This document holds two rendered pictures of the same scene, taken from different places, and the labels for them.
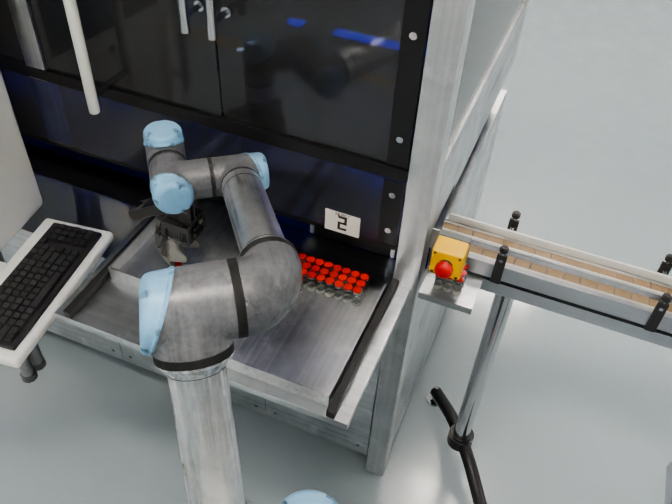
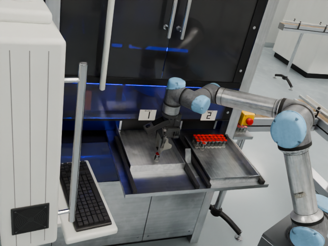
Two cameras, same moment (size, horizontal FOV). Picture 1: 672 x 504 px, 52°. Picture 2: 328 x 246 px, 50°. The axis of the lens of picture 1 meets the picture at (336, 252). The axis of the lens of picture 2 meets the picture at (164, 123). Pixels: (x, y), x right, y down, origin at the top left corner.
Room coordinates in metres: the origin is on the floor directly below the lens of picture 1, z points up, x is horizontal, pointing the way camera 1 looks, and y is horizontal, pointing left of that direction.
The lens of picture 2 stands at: (0.15, 1.29, 1.85)
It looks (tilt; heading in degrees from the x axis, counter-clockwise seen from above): 30 degrees down; 316
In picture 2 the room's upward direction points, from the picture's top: 12 degrees clockwise
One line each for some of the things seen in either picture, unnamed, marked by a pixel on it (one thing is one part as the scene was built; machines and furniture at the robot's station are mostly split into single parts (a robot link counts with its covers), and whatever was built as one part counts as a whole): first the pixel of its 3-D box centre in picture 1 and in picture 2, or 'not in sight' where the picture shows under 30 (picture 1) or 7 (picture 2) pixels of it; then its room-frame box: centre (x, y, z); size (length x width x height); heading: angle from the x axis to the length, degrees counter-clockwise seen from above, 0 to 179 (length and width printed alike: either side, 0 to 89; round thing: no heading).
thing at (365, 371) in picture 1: (245, 292); (183, 157); (1.09, 0.20, 0.87); 0.70 x 0.48 x 0.02; 70
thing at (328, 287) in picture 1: (325, 285); (211, 143); (1.10, 0.02, 0.90); 0.18 x 0.02 x 0.05; 70
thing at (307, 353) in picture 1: (304, 321); (219, 157); (0.99, 0.06, 0.90); 0.34 x 0.26 x 0.04; 160
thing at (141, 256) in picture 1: (196, 243); (148, 145); (1.22, 0.34, 0.90); 0.34 x 0.26 x 0.04; 160
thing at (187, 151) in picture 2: not in sight; (192, 162); (1.01, 0.23, 0.91); 0.14 x 0.03 x 0.06; 161
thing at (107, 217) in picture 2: (35, 279); (81, 191); (1.14, 0.73, 0.82); 0.40 x 0.14 x 0.02; 168
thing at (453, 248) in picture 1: (449, 255); (245, 116); (1.13, -0.26, 1.00); 0.08 x 0.07 x 0.07; 160
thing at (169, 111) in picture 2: not in sight; (170, 107); (1.11, 0.35, 1.17); 0.08 x 0.08 x 0.05
